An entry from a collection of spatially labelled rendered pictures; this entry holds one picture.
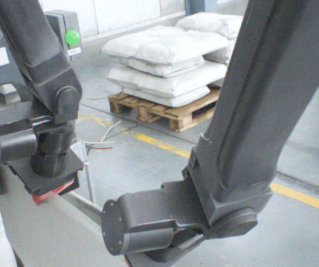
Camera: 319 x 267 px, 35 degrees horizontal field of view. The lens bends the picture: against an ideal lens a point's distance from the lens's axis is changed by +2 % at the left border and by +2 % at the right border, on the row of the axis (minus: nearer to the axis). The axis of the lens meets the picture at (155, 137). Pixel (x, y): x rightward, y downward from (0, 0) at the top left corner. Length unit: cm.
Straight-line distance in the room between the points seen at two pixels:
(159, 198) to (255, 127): 17
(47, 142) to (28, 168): 8
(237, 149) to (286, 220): 231
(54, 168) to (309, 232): 196
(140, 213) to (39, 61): 28
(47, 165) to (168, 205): 33
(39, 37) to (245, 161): 36
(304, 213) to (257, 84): 244
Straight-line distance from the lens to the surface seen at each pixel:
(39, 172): 81
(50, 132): 74
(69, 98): 70
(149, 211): 50
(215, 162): 43
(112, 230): 52
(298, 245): 253
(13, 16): 66
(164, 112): 375
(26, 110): 74
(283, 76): 33
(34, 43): 68
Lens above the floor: 149
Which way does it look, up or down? 24 degrees down
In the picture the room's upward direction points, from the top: 6 degrees counter-clockwise
